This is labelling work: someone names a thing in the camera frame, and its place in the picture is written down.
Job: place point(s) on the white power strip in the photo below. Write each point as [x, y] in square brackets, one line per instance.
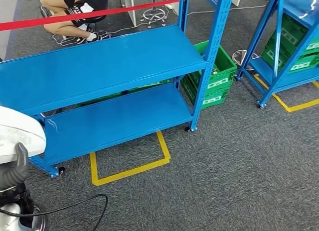
[169, 6]

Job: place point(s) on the white desk panel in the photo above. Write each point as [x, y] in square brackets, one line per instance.
[129, 5]

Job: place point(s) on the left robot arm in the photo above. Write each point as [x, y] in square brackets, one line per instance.
[10, 181]

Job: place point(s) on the round chrome disc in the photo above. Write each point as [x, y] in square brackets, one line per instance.
[240, 58]

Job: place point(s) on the white teardrop-shaped part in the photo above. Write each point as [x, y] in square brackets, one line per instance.
[17, 130]

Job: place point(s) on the red barrier tape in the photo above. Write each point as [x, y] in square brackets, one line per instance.
[75, 16]

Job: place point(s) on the blue metal shelf unit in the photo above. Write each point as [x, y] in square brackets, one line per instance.
[291, 5]
[100, 61]

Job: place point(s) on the black shelf caster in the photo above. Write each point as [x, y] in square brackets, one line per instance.
[188, 128]
[61, 170]

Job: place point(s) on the green plastic crate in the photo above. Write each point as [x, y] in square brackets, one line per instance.
[230, 74]
[291, 31]
[214, 92]
[301, 63]

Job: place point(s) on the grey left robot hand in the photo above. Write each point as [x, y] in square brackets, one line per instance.
[23, 160]

